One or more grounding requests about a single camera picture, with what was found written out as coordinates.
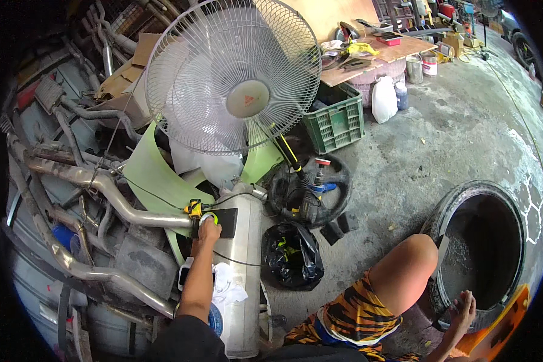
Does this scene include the person's left hand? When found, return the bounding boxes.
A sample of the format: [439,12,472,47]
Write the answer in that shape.
[197,216,223,245]

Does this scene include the person's right hand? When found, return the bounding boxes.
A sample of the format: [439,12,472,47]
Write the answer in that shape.
[448,290,477,338]

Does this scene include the black flat plate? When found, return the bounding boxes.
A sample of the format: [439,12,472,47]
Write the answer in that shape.
[191,208,239,239]

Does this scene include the yellow and black clamp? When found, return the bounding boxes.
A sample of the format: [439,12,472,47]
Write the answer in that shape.
[184,199,204,220]

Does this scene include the white cloth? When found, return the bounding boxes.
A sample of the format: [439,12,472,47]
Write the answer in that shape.
[212,262,249,313]

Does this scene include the silver exhaust muffler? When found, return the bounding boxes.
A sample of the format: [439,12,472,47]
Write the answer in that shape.
[210,183,266,359]

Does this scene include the light green sheet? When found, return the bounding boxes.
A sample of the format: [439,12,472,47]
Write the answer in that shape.
[123,122,285,268]

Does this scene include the black plastic bag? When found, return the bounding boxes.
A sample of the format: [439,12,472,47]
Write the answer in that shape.
[262,222,325,291]

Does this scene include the black and yellow tool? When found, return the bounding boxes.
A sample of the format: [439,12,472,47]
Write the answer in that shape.
[271,123,311,187]

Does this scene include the red capped power tool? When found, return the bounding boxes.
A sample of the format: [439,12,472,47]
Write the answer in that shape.
[299,158,338,223]

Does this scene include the person's body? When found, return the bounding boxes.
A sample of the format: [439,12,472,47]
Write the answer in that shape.
[150,314,372,362]

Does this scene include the black rubber blocks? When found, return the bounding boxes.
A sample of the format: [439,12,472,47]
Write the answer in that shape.
[320,212,359,246]

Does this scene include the white electric fan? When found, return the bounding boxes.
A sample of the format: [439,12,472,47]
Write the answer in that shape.
[144,0,323,157]

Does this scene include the heap of exhaust pipes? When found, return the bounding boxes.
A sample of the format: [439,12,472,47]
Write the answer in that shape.
[0,0,195,358]

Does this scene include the black steering wheel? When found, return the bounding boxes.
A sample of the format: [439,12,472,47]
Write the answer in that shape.
[269,154,353,227]

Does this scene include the green plastic crate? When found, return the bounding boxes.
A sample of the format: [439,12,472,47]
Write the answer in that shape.
[302,83,366,155]

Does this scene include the brown cardboard pieces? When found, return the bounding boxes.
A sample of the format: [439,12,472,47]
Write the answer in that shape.
[95,33,164,101]

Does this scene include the person's legs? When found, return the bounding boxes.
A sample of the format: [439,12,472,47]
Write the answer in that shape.
[283,233,440,362]

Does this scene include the white plastic jug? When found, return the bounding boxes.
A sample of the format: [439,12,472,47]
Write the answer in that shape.
[371,75,398,125]

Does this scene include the blue plastic bottle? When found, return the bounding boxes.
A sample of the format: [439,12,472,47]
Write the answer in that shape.
[395,81,409,111]

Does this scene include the black rubber tyre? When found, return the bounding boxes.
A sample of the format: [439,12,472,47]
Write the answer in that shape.
[420,180,526,333]

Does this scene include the plywood board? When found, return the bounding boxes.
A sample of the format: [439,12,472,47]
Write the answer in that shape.
[281,0,381,43]

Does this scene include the cluttered wooden table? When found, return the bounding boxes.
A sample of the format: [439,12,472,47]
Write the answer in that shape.
[319,18,440,88]

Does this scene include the grey metal can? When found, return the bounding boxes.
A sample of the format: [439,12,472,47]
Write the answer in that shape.
[406,54,424,85]

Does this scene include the white paint can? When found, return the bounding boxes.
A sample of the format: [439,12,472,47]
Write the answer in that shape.
[420,51,438,78]

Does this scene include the cluttered background shelf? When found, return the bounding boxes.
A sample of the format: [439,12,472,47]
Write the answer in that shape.
[373,0,485,46]

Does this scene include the orange plastic stool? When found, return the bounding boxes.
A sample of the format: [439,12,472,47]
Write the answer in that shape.
[455,284,531,362]

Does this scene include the parked car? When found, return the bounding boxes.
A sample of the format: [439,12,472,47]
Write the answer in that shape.
[498,9,543,78]

